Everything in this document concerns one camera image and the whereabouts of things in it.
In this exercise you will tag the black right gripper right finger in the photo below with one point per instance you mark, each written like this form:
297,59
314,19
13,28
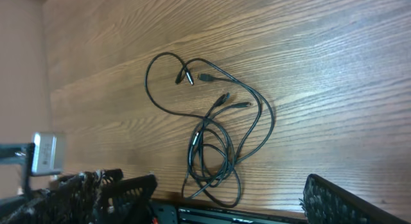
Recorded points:
325,202

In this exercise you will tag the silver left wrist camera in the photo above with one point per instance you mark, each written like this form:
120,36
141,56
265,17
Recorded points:
49,153

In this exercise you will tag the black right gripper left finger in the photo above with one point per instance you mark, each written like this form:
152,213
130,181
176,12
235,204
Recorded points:
126,201

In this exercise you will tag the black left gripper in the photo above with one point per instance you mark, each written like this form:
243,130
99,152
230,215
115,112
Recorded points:
75,199

